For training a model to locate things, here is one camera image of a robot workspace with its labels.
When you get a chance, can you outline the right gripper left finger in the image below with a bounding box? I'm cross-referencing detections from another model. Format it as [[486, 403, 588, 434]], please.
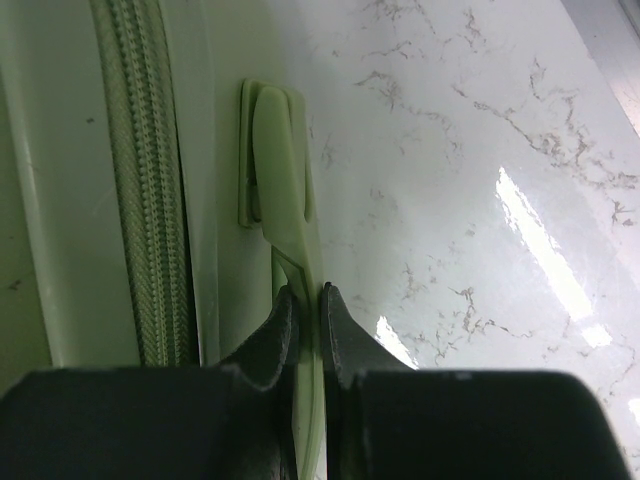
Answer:
[[1, 287, 300, 479]]

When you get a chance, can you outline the green suitcase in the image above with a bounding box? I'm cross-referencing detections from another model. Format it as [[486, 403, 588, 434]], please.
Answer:
[[1, 1, 324, 479]]

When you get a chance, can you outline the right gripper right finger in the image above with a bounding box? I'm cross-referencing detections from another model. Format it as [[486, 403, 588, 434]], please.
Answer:
[[320, 284, 630, 479]]

